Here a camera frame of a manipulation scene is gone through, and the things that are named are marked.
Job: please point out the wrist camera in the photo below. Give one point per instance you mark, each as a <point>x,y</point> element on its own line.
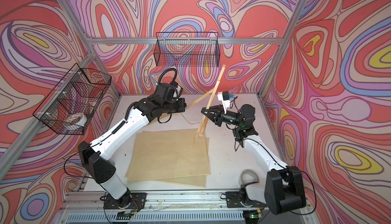
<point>226,99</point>
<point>166,92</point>

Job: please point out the left black wire basket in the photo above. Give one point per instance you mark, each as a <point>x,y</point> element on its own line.
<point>81,92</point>

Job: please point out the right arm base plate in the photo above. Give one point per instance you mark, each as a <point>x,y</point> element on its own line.
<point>238,199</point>

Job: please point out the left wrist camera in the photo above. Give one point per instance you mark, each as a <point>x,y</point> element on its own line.
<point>166,92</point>

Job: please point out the back black wire basket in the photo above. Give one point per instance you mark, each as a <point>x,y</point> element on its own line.
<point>187,49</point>

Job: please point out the black wire basket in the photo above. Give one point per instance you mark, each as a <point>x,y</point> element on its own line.
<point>187,49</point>
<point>81,92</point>

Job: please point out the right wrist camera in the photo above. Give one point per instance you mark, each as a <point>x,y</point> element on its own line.
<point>226,99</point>

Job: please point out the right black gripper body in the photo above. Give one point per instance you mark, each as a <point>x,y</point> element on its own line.
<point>228,118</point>

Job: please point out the patterned tape roll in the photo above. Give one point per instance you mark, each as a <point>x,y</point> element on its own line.
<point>77,119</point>

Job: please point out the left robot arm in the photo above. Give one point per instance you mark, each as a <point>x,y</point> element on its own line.
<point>95,156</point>

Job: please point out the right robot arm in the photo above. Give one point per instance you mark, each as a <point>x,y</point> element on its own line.
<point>283,190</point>

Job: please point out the wooden easel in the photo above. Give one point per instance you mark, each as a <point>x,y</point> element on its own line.
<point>201,130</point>

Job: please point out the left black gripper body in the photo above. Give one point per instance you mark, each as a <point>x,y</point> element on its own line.
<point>175,106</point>

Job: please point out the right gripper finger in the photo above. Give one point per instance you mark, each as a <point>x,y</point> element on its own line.
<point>211,117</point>
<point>211,111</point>

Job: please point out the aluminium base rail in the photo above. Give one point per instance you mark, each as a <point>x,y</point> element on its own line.
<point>174,207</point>

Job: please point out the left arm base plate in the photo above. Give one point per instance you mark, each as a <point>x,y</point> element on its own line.
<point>131,200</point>

